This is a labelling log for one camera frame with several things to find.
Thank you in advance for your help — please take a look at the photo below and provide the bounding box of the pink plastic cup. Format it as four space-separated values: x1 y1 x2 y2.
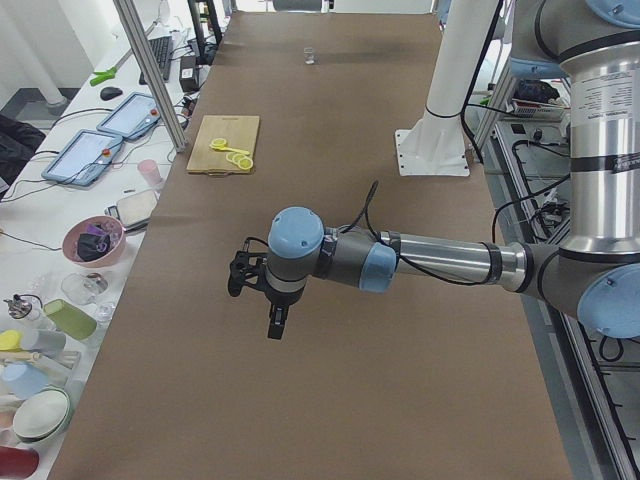
137 159 163 189

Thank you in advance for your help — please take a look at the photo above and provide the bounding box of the blue teach pendant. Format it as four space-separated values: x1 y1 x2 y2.
96 92 160 140
41 129 123 187

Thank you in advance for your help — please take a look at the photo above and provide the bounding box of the green plastic cup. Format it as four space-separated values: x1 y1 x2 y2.
43 299 97 340

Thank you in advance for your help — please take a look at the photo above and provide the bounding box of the light blue cup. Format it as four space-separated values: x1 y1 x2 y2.
1 362 50 400

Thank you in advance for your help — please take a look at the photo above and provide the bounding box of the lemon slice near handle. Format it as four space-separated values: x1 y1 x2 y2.
236 157 253 171

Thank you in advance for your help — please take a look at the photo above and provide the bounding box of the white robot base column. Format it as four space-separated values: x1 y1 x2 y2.
395 1 473 176

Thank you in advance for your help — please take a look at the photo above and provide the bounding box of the green plastic clamp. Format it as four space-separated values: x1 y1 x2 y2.
90 67 117 86

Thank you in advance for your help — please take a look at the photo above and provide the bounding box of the near blue teach pendant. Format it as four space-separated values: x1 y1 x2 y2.
41 129 123 187

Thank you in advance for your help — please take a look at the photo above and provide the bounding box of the clear wine glass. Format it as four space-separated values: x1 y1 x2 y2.
61 272 109 305

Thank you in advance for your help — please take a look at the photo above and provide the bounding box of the pink bowl with cloths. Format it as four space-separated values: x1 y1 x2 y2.
62 215 126 268

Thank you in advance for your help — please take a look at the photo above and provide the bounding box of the black keyboard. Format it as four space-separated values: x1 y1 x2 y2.
148 35 173 82

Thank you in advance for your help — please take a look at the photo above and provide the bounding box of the wooden cutting board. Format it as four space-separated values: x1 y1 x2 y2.
186 115 260 176

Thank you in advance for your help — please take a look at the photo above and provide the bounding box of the middle lemon slice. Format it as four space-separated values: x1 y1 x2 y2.
226 152 246 167

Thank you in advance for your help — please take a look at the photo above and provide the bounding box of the silver kitchen scale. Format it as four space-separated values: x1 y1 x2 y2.
105 189 158 233

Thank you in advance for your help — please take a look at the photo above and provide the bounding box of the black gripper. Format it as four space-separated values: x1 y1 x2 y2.
264 284 304 340

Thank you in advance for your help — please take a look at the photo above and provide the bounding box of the black computer mouse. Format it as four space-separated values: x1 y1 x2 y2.
100 86 123 101

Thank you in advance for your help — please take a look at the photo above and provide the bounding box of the yellow plastic spoon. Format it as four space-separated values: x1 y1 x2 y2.
215 145 250 156

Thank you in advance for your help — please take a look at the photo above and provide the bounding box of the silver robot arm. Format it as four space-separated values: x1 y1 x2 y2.
259 1 639 339

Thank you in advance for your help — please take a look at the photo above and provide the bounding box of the far blue teach pendant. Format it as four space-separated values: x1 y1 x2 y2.
96 92 160 140

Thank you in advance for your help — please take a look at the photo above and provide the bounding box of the white green-rimmed bowl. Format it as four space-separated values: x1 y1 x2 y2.
12 387 73 443

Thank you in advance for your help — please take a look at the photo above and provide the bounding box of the red container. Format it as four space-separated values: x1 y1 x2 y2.
0 446 39 479

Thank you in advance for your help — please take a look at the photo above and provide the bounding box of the yellow capped bottle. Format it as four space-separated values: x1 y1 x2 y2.
1 329 66 356

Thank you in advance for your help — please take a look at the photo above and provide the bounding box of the black power adapter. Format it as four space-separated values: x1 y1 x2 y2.
179 55 200 93

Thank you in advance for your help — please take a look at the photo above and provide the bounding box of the clear glass measuring cup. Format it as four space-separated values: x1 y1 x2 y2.
303 47 317 65

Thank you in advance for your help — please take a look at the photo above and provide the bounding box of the aluminium frame post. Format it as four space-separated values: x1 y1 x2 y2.
113 0 187 153

